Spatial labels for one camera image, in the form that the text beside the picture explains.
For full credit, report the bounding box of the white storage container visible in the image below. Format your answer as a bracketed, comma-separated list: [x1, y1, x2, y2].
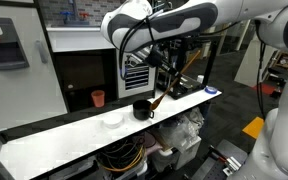
[149, 135, 202, 172]

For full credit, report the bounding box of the black mug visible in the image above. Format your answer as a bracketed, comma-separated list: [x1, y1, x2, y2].
[132, 99, 156, 122]

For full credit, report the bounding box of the clear plastic storage bin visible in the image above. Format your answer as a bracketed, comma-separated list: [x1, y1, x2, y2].
[95, 139, 149, 180]

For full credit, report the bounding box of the wooden shelf unit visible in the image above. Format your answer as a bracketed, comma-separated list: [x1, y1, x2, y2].
[273, 49, 288, 71]

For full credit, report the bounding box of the white toy fridge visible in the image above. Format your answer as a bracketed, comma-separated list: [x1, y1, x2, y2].
[0, 0, 69, 132]

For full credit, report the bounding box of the wooden spoon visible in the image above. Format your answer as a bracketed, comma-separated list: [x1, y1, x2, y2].
[149, 49, 202, 112]

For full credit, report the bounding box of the yellow cable bundle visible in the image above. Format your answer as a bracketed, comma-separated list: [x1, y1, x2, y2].
[97, 141, 147, 173]

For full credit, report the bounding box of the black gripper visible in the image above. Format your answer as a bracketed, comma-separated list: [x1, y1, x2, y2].
[145, 46, 180, 78]

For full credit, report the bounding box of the red floor mat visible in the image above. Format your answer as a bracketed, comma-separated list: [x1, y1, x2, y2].
[252, 82, 280, 98]

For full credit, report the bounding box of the white bowl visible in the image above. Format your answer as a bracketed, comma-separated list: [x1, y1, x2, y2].
[102, 113, 124, 130]

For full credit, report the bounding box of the white toy oven door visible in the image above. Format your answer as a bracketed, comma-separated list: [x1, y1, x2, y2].
[116, 49, 157, 100]

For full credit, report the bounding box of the clear plastic bag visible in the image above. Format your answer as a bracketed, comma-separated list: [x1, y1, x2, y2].
[157, 108, 206, 153]

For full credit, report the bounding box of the toy oven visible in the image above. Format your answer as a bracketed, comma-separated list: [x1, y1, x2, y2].
[46, 26, 158, 113]

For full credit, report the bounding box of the orange plastic cup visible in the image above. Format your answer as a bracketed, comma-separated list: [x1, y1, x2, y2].
[90, 89, 106, 109]

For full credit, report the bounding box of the pink soft item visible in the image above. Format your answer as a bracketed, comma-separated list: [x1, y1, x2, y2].
[133, 131, 158, 151]

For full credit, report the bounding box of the black pegboard base plate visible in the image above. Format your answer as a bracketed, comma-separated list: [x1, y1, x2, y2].
[190, 139, 249, 180]

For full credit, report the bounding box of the metal clamp with orange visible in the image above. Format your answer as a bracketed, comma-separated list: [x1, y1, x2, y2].
[222, 155, 243, 177]

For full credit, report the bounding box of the toy faucet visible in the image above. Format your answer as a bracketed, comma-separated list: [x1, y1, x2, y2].
[59, 0, 92, 27]

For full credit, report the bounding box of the blue tape roll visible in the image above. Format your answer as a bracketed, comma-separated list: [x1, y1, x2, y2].
[204, 85, 219, 95]

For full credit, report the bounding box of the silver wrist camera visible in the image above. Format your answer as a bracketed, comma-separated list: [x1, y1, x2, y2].
[125, 49, 152, 69]

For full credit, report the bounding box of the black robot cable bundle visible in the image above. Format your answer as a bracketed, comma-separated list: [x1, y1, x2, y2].
[118, 9, 268, 119]

